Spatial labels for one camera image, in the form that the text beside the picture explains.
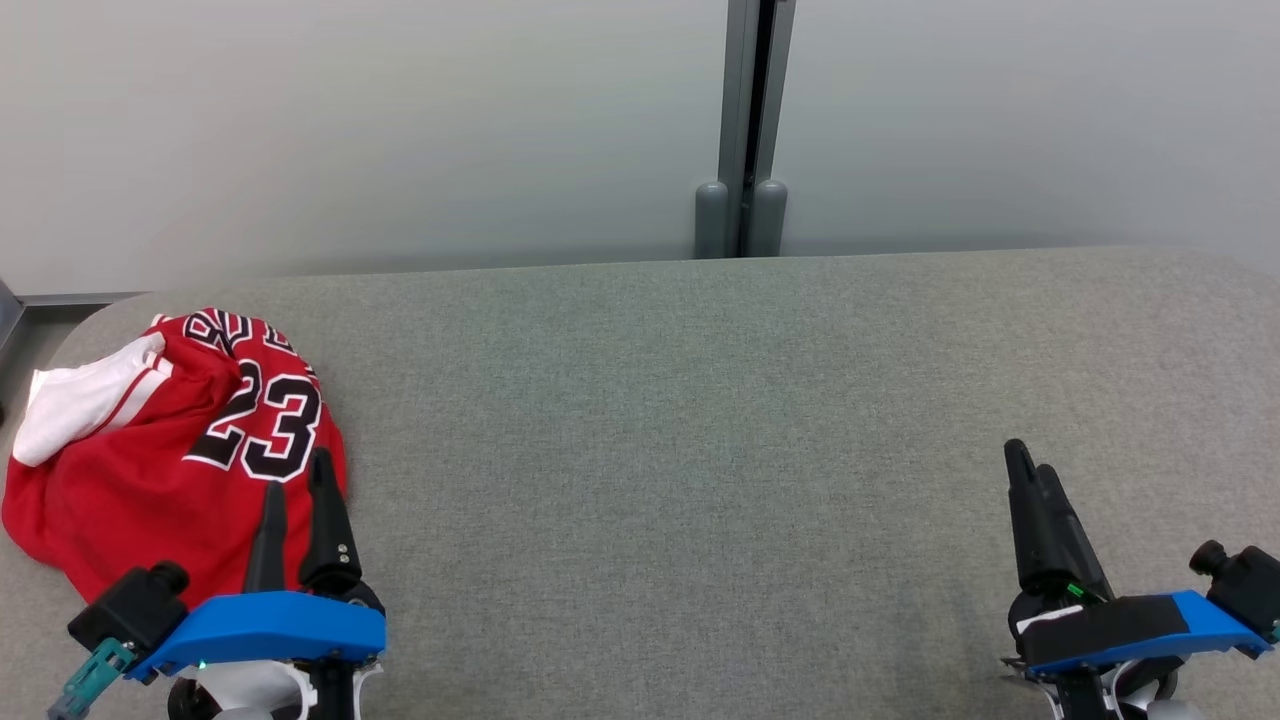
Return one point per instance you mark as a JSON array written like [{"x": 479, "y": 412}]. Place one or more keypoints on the teal left camera connector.
[{"x": 95, "y": 670}]

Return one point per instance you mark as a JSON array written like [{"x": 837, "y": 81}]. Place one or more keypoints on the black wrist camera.
[
  {"x": 1250, "y": 590},
  {"x": 130, "y": 610}
]

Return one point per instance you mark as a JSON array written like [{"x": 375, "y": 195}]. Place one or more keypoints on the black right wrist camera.
[{"x": 1250, "y": 590}]

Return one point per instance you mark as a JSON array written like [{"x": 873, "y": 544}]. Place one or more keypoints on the grey cylindrical post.
[
  {"x": 768, "y": 220},
  {"x": 712, "y": 225}
]

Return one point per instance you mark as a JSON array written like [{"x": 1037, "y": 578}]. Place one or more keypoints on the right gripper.
[{"x": 1090, "y": 690}]

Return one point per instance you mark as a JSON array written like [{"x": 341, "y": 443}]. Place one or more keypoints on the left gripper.
[{"x": 300, "y": 695}]

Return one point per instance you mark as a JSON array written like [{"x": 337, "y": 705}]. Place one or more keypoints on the red shorts with white stripes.
[{"x": 70, "y": 535}]

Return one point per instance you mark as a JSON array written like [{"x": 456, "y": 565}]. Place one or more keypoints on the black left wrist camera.
[{"x": 130, "y": 610}]

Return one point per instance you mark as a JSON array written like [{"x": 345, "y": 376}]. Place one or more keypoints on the grey skirting rail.
[{"x": 80, "y": 299}]

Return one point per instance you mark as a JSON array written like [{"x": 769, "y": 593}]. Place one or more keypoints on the red basketball jersey number 23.
[{"x": 200, "y": 430}]

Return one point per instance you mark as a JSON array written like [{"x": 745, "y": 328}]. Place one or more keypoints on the grey vertical partition frame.
[{"x": 735, "y": 100}]

